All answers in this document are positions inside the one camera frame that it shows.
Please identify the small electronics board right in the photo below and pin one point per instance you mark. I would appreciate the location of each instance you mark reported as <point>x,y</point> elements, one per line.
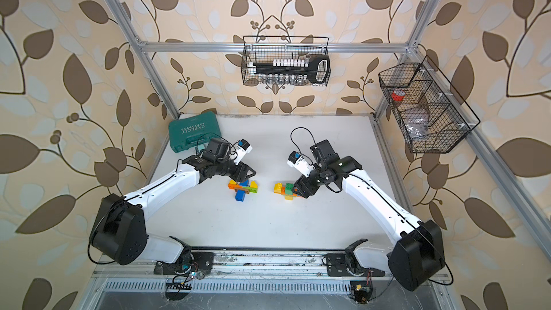
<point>361,292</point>

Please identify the black wire basket back wall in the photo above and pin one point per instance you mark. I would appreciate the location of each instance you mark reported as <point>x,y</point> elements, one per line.
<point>265,48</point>

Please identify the clear plastic bag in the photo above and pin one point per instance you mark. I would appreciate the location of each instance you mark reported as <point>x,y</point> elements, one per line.
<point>416,121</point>

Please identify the aluminium frame corner post left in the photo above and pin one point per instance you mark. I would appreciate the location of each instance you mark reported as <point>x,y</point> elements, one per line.
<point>125,25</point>

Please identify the orange lego brick long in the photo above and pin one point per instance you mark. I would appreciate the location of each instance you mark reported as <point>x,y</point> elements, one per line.
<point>238,187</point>

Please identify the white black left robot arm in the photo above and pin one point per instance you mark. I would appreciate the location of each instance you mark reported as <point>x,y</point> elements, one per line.
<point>120,230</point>

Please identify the blue lego brick base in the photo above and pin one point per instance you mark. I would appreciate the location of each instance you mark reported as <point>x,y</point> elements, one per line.
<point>240,195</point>

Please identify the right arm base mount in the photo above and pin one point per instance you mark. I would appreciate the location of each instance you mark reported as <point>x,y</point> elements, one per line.
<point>341,265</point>

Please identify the green lego brick square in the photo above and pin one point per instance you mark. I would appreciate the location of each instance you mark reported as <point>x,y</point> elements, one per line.
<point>289,189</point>

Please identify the green plastic tool case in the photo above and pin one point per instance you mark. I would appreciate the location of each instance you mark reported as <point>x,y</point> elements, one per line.
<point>192,132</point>

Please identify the black white socket set rail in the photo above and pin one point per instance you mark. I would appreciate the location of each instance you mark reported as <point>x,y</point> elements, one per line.
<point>314,70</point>

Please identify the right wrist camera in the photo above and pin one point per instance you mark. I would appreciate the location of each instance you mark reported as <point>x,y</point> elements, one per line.
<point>324,154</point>

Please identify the aluminium frame corner post right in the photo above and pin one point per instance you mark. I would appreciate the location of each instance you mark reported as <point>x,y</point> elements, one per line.
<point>407,51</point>

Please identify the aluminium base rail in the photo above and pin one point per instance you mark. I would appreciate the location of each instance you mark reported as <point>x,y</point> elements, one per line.
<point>275,265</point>

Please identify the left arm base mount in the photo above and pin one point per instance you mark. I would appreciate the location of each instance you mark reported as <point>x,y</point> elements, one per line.
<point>193,262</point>

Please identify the aluminium frame corner post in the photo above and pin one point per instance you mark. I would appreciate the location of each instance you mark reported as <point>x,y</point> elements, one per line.
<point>125,25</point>
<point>407,51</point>

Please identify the black wire basket wall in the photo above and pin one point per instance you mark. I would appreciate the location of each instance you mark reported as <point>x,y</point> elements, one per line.
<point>451,118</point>
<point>265,48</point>

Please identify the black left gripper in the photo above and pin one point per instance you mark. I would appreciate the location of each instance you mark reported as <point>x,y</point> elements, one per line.
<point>239,174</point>

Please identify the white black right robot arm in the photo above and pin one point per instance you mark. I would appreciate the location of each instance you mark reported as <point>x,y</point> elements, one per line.
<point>417,251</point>

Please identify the black wire basket right wall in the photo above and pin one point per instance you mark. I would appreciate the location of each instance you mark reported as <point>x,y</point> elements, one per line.
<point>451,118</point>

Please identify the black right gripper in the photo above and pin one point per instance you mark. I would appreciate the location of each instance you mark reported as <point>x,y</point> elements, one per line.
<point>303,184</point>

